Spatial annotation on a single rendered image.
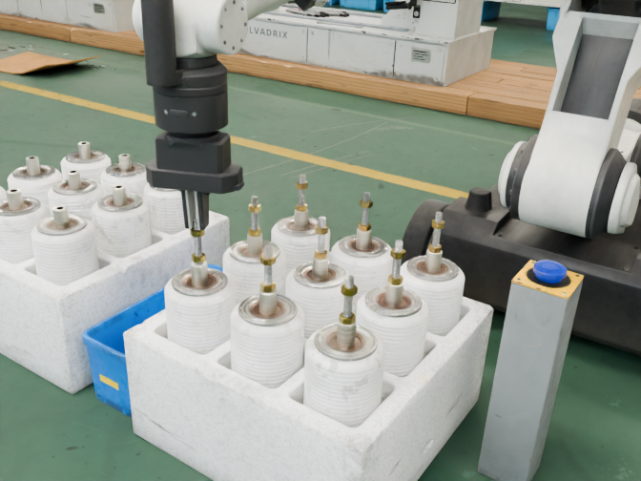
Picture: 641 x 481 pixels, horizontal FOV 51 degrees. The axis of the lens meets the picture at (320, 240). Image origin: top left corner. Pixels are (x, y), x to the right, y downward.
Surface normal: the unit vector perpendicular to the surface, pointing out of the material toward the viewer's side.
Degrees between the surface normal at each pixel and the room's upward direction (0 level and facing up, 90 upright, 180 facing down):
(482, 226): 45
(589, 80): 66
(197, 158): 90
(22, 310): 90
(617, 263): 0
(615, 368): 0
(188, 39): 90
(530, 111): 90
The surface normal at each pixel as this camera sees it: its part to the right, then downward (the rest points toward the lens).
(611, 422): 0.04, -0.90
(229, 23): 0.90, 0.22
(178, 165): -0.18, 0.42
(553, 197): -0.54, 0.30
